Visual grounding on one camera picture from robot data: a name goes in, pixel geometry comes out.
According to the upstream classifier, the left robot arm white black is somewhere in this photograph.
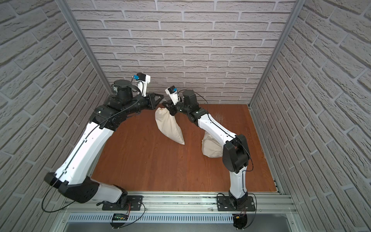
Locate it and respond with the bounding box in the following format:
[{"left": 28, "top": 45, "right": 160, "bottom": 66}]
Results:
[{"left": 44, "top": 80, "right": 164, "bottom": 204}]

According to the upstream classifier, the cream cloth bag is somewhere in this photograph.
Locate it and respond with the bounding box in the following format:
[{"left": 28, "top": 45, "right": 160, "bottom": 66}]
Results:
[
  {"left": 202, "top": 132, "right": 223, "bottom": 158},
  {"left": 155, "top": 108, "right": 185, "bottom": 145}
]

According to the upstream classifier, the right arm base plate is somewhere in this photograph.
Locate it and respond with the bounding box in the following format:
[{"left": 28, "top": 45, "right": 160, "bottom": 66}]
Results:
[{"left": 216, "top": 195, "right": 256, "bottom": 212}]

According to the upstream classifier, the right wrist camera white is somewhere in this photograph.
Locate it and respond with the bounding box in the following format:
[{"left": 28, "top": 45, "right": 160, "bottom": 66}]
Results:
[{"left": 165, "top": 86, "right": 179, "bottom": 105}]

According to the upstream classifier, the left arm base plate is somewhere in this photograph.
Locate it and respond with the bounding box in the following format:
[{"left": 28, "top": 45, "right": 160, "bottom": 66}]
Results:
[{"left": 102, "top": 195, "right": 144, "bottom": 211}]

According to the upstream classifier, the left green circuit board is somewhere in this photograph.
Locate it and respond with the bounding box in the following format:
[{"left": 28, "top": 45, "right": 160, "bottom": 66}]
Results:
[{"left": 110, "top": 213, "right": 129, "bottom": 229}]

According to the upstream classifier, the left aluminium corner post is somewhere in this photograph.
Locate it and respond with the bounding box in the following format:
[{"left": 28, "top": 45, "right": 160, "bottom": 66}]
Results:
[{"left": 55, "top": 0, "right": 112, "bottom": 94}]

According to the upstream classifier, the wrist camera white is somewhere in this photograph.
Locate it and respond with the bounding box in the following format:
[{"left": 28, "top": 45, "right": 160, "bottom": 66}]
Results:
[
  {"left": 133, "top": 72, "right": 151, "bottom": 97},
  {"left": 165, "top": 86, "right": 179, "bottom": 105}
]

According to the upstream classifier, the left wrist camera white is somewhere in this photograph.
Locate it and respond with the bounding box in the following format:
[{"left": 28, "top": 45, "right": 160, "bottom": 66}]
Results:
[{"left": 133, "top": 72, "right": 151, "bottom": 97}]

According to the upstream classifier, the right aluminium corner post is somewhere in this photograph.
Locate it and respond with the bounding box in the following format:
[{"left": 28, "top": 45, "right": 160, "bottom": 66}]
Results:
[{"left": 248, "top": 0, "right": 306, "bottom": 109}]

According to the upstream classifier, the aluminium corner post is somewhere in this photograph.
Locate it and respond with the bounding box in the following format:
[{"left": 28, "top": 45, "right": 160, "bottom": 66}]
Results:
[
  {"left": 248, "top": 0, "right": 306, "bottom": 109},
  {"left": 55, "top": 0, "right": 112, "bottom": 94}
]

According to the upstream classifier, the aluminium front rail frame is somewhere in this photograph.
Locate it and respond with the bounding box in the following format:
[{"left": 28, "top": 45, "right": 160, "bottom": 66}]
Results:
[{"left": 51, "top": 191, "right": 304, "bottom": 232}]

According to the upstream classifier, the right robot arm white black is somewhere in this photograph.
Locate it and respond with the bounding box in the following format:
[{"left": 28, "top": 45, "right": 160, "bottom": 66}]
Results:
[{"left": 162, "top": 86, "right": 251, "bottom": 210}]

